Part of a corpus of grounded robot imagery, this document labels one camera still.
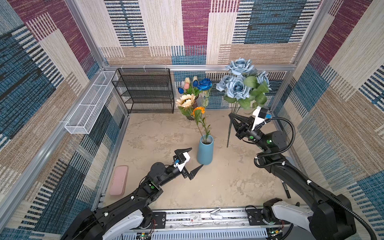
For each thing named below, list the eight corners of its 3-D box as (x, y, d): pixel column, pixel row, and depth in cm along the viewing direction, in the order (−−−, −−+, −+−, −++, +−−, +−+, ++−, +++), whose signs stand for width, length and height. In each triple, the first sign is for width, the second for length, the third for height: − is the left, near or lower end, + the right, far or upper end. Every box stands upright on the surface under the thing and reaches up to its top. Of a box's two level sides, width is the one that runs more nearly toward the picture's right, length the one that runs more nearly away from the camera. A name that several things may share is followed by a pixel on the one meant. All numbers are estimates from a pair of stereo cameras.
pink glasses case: (111, 196, 83) (108, 194, 81) (118, 168, 93) (115, 166, 91) (124, 194, 84) (122, 193, 81) (129, 167, 94) (127, 165, 91)
